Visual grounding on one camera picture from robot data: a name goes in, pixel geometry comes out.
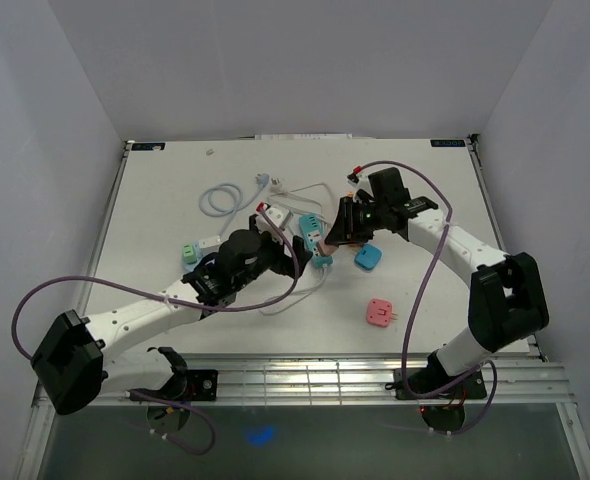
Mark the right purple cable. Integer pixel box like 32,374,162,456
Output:
357,159,499,436

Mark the white charger plug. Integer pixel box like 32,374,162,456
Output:
197,235,222,256

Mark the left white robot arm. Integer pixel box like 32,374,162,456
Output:
30,212,312,415

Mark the light blue power cord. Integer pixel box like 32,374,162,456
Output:
198,172,271,239

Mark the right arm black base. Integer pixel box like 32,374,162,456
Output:
384,367,487,400

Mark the blue plug adapter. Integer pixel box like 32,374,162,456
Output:
354,244,382,272

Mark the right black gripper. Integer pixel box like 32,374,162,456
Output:
325,197,387,246

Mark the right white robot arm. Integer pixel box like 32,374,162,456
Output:
322,167,550,398

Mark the pink flat plug adapter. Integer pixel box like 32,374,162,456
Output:
365,298,397,328

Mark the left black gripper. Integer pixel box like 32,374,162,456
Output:
233,215,312,291

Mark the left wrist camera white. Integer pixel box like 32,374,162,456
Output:
255,202,292,233

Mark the green charger plug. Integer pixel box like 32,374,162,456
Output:
182,243,199,264

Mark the aluminium table frame rail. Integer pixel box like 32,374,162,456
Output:
89,160,573,409

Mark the orange power strip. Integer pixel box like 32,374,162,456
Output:
347,192,365,252

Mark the round light blue power strip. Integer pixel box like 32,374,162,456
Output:
182,252,217,272

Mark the brown charger plug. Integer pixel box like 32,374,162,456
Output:
318,241,338,257

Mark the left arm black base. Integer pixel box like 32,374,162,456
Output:
179,369,219,402

